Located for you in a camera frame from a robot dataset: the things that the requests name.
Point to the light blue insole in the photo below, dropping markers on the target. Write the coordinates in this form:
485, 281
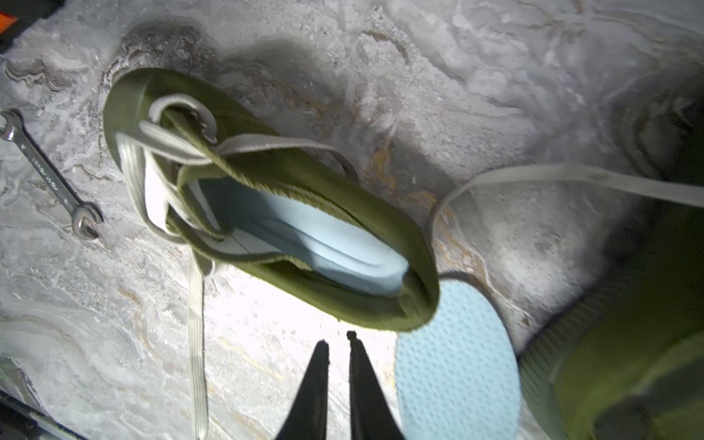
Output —
264, 223
457, 377

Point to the silver combination wrench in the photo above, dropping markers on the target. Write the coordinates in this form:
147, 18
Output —
85, 217

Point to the black plastic tool case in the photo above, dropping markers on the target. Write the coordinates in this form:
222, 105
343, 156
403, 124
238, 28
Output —
19, 15

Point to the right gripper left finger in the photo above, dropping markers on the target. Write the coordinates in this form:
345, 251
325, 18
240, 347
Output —
307, 418

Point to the green canvas shoe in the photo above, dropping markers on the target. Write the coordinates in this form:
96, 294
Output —
626, 360
204, 173

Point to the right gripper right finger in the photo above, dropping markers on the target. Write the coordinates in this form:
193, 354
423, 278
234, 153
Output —
370, 415

